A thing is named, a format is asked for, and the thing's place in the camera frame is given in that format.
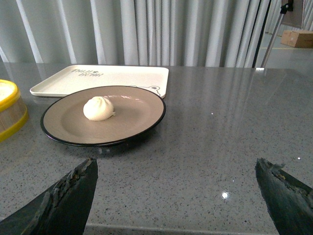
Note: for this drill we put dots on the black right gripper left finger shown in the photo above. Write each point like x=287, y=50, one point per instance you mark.
x=62, y=209

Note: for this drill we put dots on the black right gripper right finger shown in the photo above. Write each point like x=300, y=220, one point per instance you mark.
x=289, y=201

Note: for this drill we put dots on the brown plate with black rim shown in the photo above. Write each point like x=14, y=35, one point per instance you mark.
x=137, y=110

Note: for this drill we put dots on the white steamed bun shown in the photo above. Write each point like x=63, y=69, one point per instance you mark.
x=98, y=108

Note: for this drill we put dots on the cream rectangular serving tray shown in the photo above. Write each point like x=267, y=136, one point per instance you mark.
x=80, y=77

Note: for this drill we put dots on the yellow rimmed wooden steamer basket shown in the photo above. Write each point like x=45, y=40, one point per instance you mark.
x=13, y=111

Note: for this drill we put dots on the brown cardboard box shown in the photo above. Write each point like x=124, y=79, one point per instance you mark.
x=297, y=38

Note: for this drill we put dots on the black vertical pole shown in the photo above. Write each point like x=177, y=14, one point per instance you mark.
x=265, y=8

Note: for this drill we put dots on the metal tripod stand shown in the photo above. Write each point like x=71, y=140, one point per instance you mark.
x=283, y=10

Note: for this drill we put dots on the grey pleated curtain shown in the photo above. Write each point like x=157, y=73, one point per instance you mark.
x=211, y=33

